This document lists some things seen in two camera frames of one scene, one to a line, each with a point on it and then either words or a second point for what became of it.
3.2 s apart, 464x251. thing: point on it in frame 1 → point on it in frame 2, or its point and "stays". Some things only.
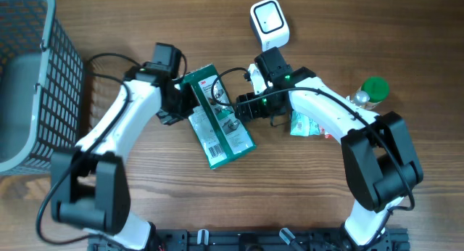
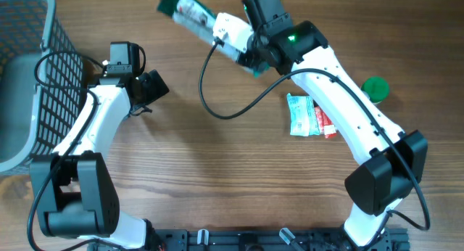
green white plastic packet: x=219 y=132 → x=197 y=18
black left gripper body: x=177 y=100 → x=148 y=89
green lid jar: x=377 y=88 stays
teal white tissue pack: x=302 y=125 stays
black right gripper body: x=261 y=105 → x=255 y=56
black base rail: x=257 y=239 stays
